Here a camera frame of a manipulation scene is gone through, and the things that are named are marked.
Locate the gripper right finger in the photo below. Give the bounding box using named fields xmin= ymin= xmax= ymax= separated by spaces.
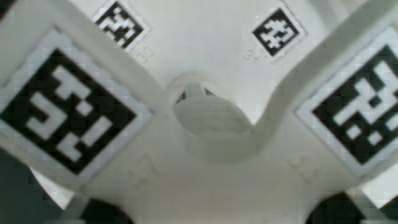
xmin=305 ymin=188 xmax=398 ymax=224

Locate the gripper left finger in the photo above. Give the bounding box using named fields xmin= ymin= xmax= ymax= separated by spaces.
xmin=56 ymin=191 xmax=136 ymax=224

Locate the white cross-shaped table base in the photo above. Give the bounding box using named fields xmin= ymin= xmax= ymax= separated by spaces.
xmin=0 ymin=0 xmax=398 ymax=224

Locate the white round table top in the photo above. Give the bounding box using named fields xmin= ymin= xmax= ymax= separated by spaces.
xmin=27 ymin=0 xmax=398 ymax=209

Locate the white cylindrical table leg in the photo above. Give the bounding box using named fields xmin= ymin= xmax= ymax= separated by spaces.
xmin=168 ymin=72 xmax=253 ymax=135

